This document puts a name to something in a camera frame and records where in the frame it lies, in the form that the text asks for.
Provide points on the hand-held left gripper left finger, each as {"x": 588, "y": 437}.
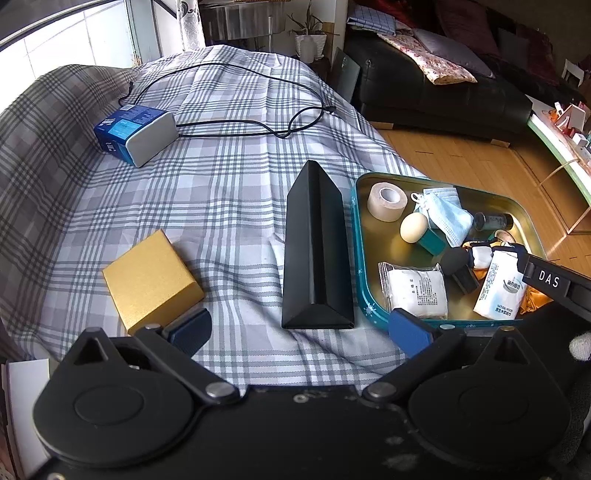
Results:
{"x": 189, "y": 330}

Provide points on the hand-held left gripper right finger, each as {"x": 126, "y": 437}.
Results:
{"x": 408, "y": 332}

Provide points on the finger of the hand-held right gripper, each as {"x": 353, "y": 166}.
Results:
{"x": 521, "y": 261}

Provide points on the small white tissue pack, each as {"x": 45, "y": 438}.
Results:
{"x": 501, "y": 290}

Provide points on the white cotton packet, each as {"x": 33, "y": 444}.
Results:
{"x": 415, "y": 293}

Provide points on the black cylindrical bottle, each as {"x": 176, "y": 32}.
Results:
{"x": 496, "y": 221}

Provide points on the black makeup sponge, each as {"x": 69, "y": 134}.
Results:
{"x": 455, "y": 263}

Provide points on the teal and gold tin tray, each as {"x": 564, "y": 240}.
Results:
{"x": 388, "y": 244}

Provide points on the beige egg sponge teal holder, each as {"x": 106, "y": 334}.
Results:
{"x": 412, "y": 228}

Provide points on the beige tape roll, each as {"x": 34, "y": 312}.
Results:
{"x": 376, "y": 207}

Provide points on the person's right hand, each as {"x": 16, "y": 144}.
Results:
{"x": 581, "y": 347}

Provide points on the black round stool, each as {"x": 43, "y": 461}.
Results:
{"x": 558, "y": 318}

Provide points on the small white blue object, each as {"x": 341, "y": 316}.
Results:
{"x": 480, "y": 256}

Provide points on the gold cardboard box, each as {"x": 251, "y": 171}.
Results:
{"x": 147, "y": 281}

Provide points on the blue face mask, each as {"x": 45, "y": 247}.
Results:
{"x": 445, "y": 212}

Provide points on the black triangular box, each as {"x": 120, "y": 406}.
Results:
{"x": 318, "y": 258}

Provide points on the glass top coffee table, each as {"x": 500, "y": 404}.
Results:
{"x": 554, "y": 143}

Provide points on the grey plaid bed sheet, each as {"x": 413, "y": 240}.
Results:
{"x": 221, "y": 184}

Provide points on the clutter of small boxes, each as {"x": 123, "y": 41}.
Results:
{"x": 572, "y": 117}

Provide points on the white paper box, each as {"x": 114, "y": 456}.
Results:
{"x": 23, "y": 383}

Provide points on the black leather sofa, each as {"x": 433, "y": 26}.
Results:
{"x": 415, "y": 101}

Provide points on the small white stool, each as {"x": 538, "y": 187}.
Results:
{"x": 570, "y": 69}

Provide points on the red patterned cushion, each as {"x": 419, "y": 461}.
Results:
{"x": 540, "y": 55}

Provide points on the small grey cushion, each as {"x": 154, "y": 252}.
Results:
{"x": 512, "y": 48}

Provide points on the blue and grey box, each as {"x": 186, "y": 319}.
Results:
{"x": 124, "y": 127}

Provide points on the floral pillow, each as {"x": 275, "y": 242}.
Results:
{"x": 429, "y": 60}

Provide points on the grey pillow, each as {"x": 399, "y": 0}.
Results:
{"x": 457, "y": 48}

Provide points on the dark red cushion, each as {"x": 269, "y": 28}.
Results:
{"x": 471, "y": 23}

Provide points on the dark framed panel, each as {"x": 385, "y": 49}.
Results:
{"x": 346, "y": 74}

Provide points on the blue checked folded cloth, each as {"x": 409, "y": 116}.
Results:
{"x": 374, "y": 21}

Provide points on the potted plant in white pot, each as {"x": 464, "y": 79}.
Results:
{"x": 310, "y": 46}

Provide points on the white lace curtain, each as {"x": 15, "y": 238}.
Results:
{"x": 189, "y": 23}

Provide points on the window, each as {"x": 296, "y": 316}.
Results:
{"x": 69, "y": 27}

